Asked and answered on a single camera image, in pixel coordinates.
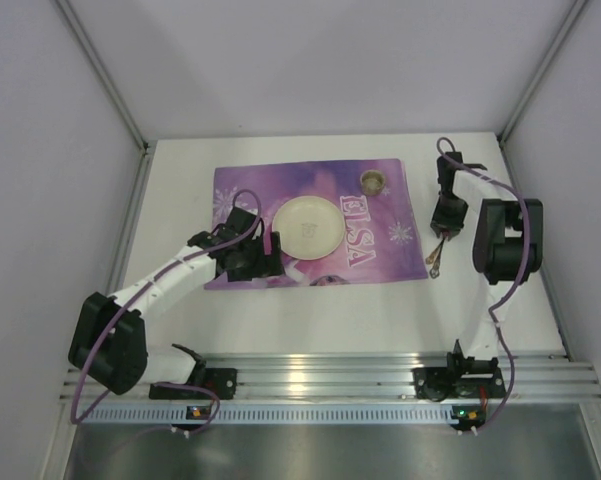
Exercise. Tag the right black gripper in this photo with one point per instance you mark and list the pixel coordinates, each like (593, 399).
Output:
(447, 226)

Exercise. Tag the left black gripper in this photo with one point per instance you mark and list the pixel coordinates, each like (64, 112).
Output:
(268, 255)

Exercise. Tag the gold metal spoon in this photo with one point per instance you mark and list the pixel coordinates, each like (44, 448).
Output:
(434, 252)

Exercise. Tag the cream round plate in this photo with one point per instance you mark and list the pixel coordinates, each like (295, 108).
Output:
(310, 227)

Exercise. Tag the small glass cup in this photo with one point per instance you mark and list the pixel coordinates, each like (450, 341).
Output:
(372, 182)

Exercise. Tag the iridescent metal fork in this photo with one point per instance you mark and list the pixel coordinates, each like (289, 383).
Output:
(434, 271)

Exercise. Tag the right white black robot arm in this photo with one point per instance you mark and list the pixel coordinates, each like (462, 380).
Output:
(507, 248)

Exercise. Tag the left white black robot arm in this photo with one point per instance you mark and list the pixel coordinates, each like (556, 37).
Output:
(111, 342)

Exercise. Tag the aluminium mounting rail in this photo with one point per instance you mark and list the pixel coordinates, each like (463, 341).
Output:
(389, 377)

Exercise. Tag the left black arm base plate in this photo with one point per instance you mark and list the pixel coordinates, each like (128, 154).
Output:
(221, 381)

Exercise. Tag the left aluminium corner post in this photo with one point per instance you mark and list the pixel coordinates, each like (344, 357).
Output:
(69, 15)

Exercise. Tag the aluminium corner post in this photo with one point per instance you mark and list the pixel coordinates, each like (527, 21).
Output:
(550, 54)
(69, 15)

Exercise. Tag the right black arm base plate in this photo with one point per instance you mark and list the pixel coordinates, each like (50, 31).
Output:
(437, 384)

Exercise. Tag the white slotted cable duct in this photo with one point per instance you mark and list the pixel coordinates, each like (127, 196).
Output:
(283, 414)

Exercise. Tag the right aluminium corner post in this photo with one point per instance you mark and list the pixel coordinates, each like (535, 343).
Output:
(550, 54)

